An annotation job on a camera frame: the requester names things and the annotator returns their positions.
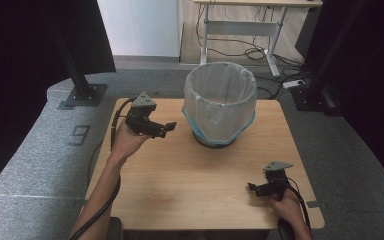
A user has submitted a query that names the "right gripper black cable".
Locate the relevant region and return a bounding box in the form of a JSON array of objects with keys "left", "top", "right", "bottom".
[{"left": 278, "top": 178, "right": 313, "bottom": 238}]

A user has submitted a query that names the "blue bin with plastic bag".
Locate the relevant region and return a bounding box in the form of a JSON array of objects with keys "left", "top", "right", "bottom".
[{"left": 181, "top": 61, "right": 258, "bottom": 145}]

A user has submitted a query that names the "person's right hand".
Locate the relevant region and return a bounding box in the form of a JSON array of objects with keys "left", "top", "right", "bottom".
[{"left": 269, "top": 189, "right": 307, "bottom": 228}]

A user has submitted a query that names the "tangle of black floor cables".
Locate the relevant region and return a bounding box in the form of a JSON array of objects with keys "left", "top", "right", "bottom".
[{"left": 194, "top": 3, "right": 313, "bottom": 101}]

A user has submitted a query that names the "person's left hand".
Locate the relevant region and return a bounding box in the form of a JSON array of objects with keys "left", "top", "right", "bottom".
[{"left": 110, "top": 119, "right": 152, "bottom": 162}]

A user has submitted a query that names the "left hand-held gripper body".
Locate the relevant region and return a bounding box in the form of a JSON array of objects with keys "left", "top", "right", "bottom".
[{"left": 124, "top": 91, "right": 168, "bottom": 139}]

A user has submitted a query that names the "black curtain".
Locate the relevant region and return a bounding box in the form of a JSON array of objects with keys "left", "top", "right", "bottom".
[
  {"left": 304, "top": 0, "right": 384, "bottom": 186},
  {"left": 0, "top": 0, "right": 117, "bottom": 198}
]

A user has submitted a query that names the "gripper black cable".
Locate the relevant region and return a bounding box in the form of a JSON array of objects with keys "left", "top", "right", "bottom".
[
  {"left": 278, "top": 178, "right": 313, "bottom": 238},
  {"left": 68, "top": 96, "right": 138, "bottom": 240}
]

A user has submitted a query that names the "thin black cable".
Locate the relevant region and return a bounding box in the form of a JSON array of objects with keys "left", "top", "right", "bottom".
[{"left": 87, "top": 139, "right": 105, "bottom": 184}]

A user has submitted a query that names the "white power strip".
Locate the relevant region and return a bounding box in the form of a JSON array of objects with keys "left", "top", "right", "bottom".
[{"left": 282, "top": 79, "right": 306, "bottom": 90}]

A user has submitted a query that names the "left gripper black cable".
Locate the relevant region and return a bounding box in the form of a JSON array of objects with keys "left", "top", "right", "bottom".
[{"left": 68, "top": 96, "right": 138, "bottom": 240}]

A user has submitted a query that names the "white metal desk frame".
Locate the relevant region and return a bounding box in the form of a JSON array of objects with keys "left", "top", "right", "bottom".
[{"left": 189, "top": 0, "right": 324, "bottom": 79}]

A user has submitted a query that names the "black metal stand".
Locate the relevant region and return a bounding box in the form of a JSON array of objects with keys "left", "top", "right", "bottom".
[
  {"left": 44, "top": 0, "right": 108, "bottom": 108},
  {"left": 290, "top": 0, "right": 368, "bottom": 117}
]

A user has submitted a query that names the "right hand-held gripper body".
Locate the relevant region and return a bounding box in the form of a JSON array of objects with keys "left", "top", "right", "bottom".
[{"left": 256, "top": 160, "right": 294, "bottom": 202}]

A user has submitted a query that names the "white panel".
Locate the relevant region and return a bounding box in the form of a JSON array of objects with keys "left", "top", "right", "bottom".
[{"left": 96, "top": 0, "right": 182, "bottom": 58}]

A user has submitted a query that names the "dark round trash bin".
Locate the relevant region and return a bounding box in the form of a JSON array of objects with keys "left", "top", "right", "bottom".
[{"left": 192, "top": 130, "right": 238, "bottom": 150}]

